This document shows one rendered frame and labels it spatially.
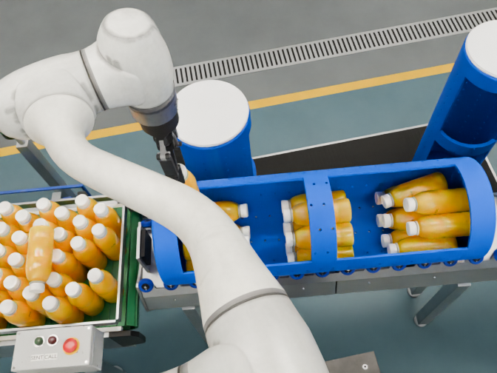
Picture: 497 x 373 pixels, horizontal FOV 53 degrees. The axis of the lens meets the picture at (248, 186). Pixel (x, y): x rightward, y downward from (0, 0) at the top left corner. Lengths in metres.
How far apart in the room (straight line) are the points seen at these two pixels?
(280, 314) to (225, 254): 0.09
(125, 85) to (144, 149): 2.13
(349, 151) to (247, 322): 2.20
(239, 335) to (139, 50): 0.45
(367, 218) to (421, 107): 1.60
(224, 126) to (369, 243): 0.60
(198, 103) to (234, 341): 1.29
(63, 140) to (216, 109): 1.01
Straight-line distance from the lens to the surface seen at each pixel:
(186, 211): 0.60
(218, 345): 0.51
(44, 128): 0.77
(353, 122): 2.94
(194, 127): 1.66
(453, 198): 1.44
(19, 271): 1.59
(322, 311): 2.45
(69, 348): 1.39
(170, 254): 1.29
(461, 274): 1.66
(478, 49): 1.96
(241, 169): 1.80
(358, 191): 1.54
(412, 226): 1.41
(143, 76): 0.80
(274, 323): 0.50
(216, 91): 1.74
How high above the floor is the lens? 2.37
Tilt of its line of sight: 61 degrees down
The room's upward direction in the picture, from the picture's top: 8 degrees counter-clockwise
